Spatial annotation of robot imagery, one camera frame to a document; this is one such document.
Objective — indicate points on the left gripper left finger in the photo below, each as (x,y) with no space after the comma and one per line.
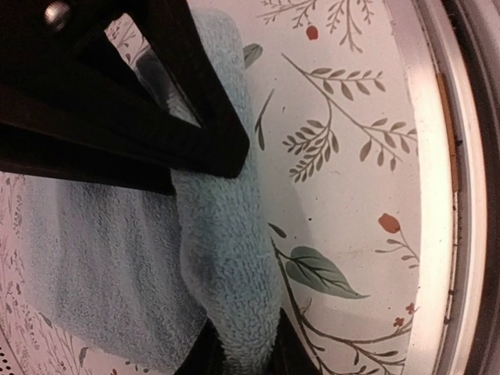
(206,356)

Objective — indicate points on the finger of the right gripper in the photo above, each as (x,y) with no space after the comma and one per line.
(195,67)

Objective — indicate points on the front aluminium rail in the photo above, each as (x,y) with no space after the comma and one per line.
(450,51)

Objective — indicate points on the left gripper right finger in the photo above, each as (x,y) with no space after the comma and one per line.
(289,355)

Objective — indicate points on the light blue towel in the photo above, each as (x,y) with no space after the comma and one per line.
(139,274)

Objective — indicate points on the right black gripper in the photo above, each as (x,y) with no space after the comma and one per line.
(51,54)

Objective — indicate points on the floral patterned table mat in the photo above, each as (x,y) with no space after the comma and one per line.
(338,155)

